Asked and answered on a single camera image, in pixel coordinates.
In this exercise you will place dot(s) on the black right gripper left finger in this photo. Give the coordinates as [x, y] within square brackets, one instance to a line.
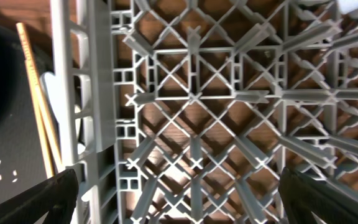
[54, 199]

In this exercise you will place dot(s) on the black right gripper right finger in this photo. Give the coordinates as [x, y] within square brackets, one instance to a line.
[305, 199]

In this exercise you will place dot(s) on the grey dishwasher rack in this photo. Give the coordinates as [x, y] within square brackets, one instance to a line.
[187, 111]

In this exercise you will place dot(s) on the wooden chopstick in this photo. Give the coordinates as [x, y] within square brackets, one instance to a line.
[48, 164]
[34, 84]

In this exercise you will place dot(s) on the round black tray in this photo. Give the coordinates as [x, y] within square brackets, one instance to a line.
[21, 162]

